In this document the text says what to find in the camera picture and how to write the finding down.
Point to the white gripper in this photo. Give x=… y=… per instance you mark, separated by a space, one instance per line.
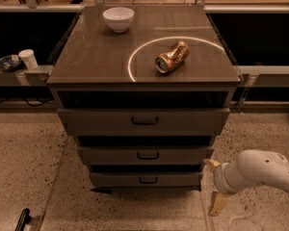
x=219 y=179

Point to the grey bottom drawer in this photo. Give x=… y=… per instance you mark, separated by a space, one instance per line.
x=146 y=180

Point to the grey drawer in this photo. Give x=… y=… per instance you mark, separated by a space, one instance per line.
x=146 y=180
x=116 y=156
x=143 y=122

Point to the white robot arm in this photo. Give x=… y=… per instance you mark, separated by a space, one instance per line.
x=252 y=168

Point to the grey drawer cabinet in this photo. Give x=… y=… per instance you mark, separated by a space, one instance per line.
x=100 y=69

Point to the grey middle drawer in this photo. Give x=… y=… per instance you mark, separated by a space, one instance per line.
x=116 y=156

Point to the grey top drawer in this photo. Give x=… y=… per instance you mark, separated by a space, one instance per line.
x=143 y=122

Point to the crushed golden soda can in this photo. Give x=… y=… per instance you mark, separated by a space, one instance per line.
x=173 y=58

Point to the white ceramic bowl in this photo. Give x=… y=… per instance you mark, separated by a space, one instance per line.
x=119 y=19

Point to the black object on floor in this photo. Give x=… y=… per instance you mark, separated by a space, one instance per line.
x=23 y=220

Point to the white paper cup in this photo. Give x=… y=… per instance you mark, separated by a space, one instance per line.
x=28 y=57

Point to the dark blue bowl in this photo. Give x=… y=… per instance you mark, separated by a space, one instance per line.
x=10 y=63

